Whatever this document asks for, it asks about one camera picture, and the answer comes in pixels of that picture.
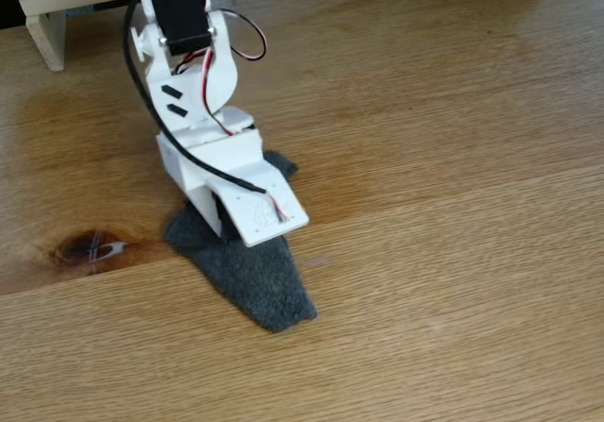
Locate dark gray fuzzy cloth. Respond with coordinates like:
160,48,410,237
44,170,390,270
162,150,319,334

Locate light wooden stand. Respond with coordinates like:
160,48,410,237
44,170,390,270
18,0,327,74

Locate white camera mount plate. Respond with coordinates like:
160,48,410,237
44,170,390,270
206,151,311,248

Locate red white black servo wire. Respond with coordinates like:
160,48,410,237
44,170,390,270
175,0,268,137

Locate black camera cable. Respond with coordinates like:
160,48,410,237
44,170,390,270
122,0,292,224

